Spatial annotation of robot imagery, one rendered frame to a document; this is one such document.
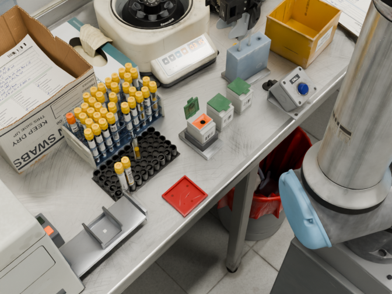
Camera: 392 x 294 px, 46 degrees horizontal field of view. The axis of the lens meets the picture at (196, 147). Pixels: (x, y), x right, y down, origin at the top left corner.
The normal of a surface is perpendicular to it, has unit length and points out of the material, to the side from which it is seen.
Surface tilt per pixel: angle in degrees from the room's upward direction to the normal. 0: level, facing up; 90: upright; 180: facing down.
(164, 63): 25
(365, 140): 85
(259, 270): 0
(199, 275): 0
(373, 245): 71
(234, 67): 90
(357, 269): 90
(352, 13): 0
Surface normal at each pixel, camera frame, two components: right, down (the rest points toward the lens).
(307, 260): -0.70, 0.60
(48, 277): 0.71, 0.58
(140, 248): -0.01, -0.55
